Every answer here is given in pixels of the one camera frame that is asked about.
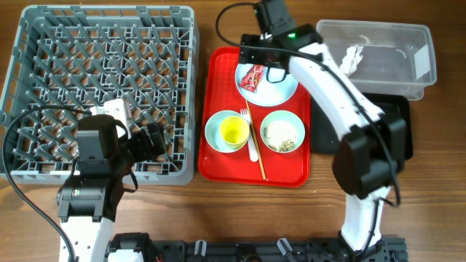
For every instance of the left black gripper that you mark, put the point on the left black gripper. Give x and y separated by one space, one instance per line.
147 151

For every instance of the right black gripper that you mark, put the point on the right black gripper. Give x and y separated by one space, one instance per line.
249 55

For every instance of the red snack wrapper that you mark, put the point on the red snack wrapper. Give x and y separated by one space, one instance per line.
252 79

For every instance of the light blue bowl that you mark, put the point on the light blue bowl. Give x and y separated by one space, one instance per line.
212 131

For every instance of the pale green bowl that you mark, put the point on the pale green bowl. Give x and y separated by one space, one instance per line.
289 117

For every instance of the rice and food scraps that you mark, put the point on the rice and food scraps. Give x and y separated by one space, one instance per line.
280 136

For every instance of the yellow plastic cup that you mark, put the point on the yellow plastic cup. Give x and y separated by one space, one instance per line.
234 131

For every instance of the white plastic fork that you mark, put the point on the white plastic fork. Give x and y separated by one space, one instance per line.
251 145

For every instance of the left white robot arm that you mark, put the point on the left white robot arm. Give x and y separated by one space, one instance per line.
87 202

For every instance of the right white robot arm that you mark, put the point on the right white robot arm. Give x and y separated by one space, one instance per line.
372 144

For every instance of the black waste tray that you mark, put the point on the black waste tray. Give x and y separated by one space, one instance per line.
323 136

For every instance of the grey plastic dishwasher rack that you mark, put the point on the grey plastic dishwasher rack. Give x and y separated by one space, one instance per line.
71 58

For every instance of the clear plastic waste bin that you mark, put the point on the clear plastic waste bin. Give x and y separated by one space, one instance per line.
398 58

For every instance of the light blue round plate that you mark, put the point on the light blue round plate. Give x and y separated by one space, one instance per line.
269 92

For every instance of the crumpled white tissue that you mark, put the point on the crumpled white tissue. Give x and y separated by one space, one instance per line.
351 60

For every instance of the red plastic tray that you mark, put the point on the red plastic tray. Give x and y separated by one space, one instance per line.
221 94

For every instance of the wooden chopstick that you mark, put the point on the wooden chopstick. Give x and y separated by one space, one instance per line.
253 132

